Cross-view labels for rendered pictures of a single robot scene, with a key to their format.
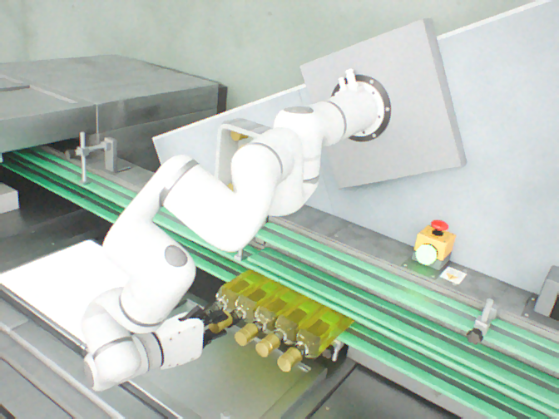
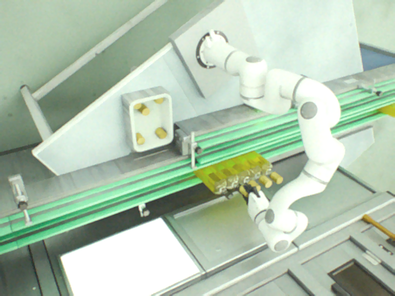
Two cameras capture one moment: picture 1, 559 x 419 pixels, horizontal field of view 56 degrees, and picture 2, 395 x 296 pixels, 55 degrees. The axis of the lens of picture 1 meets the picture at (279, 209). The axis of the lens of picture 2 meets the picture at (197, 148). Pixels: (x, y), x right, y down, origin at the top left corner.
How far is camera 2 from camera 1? 1.35 m
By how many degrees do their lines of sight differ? 55
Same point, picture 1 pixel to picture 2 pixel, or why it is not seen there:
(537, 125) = (277, 23)
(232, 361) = (237, 211)
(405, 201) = (232, 86)
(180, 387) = (253, 235)
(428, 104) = (244, 32)
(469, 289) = not seen: hidden behind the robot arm
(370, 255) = (245, 117)
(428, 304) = (285, 117)
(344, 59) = (201, 26)
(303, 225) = (207, 127)
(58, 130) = not seen: outside the picture
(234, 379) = not seen: hidden behind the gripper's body
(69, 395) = (238, 288)
